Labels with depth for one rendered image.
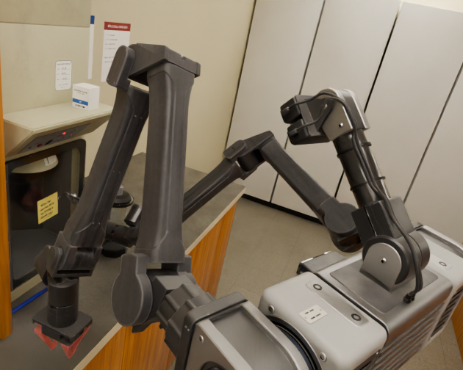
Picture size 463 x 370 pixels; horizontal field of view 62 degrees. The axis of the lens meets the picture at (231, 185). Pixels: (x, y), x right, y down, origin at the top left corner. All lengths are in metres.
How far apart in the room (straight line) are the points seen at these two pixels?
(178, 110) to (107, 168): 0.18
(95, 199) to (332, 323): 0.46
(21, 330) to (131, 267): 0.73
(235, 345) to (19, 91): 0.82
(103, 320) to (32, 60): 0.74
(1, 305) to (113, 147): 0.59
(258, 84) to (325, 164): 1.03
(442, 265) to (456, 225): 3.44
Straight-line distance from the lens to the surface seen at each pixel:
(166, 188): 0.57
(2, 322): 1.19
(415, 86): 3.77
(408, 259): 0.56
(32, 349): 1.20
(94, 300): 1.32
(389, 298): 0.57
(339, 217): 0.88
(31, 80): 1.09
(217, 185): 1.10
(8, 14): 1.02
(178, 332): 0.50
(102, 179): 0.72
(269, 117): 3.92
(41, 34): 1.09
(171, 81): 0.62
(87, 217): 0.75
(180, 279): 0.56
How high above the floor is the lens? 1.82
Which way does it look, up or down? 24 degrees down
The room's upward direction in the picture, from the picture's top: 12 degrees clockwise
